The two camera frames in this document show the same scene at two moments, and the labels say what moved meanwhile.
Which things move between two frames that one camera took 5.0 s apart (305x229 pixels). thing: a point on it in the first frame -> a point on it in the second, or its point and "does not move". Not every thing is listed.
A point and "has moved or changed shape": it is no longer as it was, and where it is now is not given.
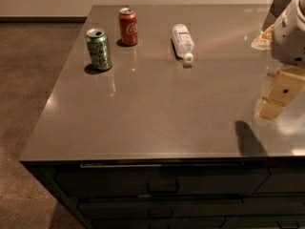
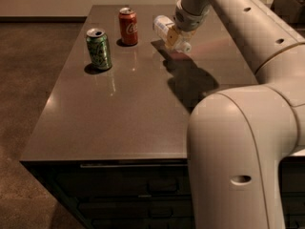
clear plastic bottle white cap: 184,42 has moved or changed shape
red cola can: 128,23 does not move
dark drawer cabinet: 206,193 does not move
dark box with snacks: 280,2 does not move
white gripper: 290,42 -> 187,22
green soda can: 99,51 does not move
